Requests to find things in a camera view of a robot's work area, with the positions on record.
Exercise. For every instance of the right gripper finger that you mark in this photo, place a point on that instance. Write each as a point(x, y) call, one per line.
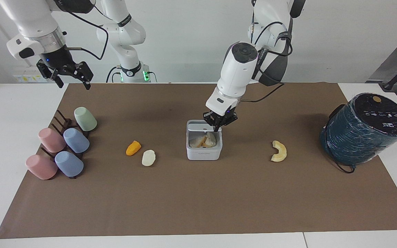
point(83, 71)
point(51, 73)

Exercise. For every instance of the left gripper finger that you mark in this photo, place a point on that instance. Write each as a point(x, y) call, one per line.
point(230, 120)
point(211, 120)

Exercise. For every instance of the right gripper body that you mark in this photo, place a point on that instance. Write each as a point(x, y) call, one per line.
point(56, 58)

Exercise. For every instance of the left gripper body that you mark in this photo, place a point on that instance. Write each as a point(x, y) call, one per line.
point(222, 116)

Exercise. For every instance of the small white lidded bin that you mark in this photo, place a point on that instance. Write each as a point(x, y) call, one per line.
point(203, 154)

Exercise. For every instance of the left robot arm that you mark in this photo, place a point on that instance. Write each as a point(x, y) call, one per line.
point(235, 70)

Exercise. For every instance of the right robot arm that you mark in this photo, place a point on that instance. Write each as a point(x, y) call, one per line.
point(29, 17)

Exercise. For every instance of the beige food scrap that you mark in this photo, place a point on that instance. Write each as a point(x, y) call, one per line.
point(198, 141)
point(212, 138)

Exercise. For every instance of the green cup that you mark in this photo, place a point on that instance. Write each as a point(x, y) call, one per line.
point(85, 119)

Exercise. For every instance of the dark brown cup rack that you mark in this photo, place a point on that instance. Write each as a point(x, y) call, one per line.
point(62, 121)

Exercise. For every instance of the curved yellow peel piece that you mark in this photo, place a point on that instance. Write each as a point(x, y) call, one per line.
point(280, 151)

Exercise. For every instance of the pink cup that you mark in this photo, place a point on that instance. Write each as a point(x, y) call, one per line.
point(41, 166)
point(51, 139)

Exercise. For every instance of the blue cup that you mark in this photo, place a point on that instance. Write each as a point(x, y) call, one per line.
point(76, 140)
point(69, 164)

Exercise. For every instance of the white peel piece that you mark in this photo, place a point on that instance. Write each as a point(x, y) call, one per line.
point(148, 157)

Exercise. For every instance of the orange peel piece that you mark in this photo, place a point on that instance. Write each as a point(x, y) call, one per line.
point(133, 148)

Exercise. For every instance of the dark teal wrapped cylinder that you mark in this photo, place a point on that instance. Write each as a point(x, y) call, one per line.
point(365, 132)

